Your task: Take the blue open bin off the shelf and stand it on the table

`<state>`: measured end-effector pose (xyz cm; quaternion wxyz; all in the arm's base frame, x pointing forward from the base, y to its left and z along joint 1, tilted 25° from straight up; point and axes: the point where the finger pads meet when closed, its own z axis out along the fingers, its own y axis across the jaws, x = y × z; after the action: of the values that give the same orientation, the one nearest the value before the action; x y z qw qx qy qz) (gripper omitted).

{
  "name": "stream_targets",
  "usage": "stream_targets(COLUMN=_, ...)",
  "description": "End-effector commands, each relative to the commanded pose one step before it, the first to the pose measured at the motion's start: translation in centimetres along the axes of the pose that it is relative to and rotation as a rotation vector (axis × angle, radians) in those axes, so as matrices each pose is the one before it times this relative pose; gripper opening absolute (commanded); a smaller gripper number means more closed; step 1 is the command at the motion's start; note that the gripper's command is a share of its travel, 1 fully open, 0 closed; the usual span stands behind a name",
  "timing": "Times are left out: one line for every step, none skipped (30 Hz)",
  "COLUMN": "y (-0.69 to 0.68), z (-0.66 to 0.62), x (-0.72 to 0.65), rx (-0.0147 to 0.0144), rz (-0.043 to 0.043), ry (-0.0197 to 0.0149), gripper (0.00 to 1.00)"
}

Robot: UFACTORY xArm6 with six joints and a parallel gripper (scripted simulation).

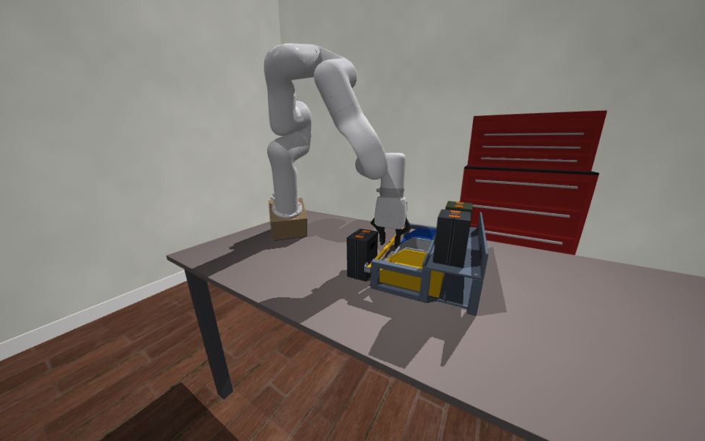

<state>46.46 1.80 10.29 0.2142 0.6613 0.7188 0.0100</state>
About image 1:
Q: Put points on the yellow vertical bar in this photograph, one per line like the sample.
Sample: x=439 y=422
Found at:
x=379 y=256

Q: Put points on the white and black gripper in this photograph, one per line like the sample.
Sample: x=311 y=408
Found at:
x=388 y=214

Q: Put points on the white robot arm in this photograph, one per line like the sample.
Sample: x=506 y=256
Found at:
x=291 y=119

